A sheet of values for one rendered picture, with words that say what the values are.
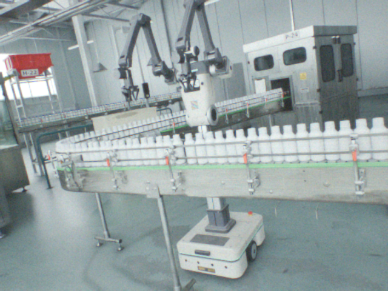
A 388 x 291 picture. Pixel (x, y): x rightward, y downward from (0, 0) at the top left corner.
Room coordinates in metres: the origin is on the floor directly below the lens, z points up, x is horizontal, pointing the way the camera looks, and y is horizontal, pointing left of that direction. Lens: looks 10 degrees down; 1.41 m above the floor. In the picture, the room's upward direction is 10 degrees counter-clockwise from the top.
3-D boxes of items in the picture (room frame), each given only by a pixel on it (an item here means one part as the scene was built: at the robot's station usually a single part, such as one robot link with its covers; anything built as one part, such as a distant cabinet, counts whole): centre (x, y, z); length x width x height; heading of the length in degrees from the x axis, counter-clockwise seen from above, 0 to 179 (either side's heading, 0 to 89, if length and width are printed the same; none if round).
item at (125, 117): (6.01, 1.28, 0.59); 1.10 x 0.62 x 1.18; 131
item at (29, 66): (7.67, 3.63, 1.40); 0.92 x 0.72 x 2.80; 131
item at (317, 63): (5.63, -2.13, 1.00); 1.60 x 1.30 x 2.00; 131
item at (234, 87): (8.65, -1.19, 0.96); 0.82 x 0.50 x 1.91; 131
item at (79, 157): (2.08, 0.87, 0.96); 0.23 x 0.10 x 0.27; 149
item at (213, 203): (2.36, -0.08, 0.49); 0.13 x 0.13 x 0.40; 59
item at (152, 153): (1.81, 0.27, 1.08); 0.06 x 0.06 x 0.17
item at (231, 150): (1.55, -0.18, 1.08); 0.06 x 0.06 x 0.17
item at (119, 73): (2.02, 0.39, 1.60); 0.12 x 0.09 x 0.12; 149
